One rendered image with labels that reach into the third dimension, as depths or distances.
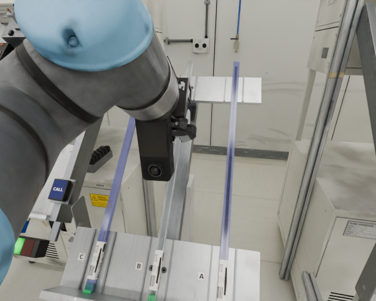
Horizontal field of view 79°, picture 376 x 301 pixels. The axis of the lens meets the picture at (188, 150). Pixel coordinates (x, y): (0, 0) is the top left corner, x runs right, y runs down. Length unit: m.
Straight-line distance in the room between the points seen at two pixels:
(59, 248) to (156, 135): 1.11
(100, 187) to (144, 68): 0.81
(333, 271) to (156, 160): 0.90
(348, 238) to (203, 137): 1.82
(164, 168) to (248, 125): 2.14
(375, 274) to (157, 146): 0.52
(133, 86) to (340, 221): 0.84
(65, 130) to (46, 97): 0.03
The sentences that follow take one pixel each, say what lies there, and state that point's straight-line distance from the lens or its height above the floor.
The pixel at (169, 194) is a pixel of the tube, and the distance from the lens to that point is 0.44.
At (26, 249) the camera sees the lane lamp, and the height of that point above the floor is 0.65.
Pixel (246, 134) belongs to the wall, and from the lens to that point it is 2.47.
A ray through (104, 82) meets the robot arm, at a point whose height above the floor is 1.08.
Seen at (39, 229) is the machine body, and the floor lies 0.31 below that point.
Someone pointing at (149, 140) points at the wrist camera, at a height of 0.98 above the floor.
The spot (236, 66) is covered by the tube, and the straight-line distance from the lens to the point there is 0.58.
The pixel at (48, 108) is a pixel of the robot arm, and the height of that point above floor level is 1.06.
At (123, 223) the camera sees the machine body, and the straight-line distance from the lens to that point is 1.04.
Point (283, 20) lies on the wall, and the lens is 2.36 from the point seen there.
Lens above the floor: 1.10
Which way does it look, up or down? 25 degrees down
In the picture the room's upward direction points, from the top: straight up
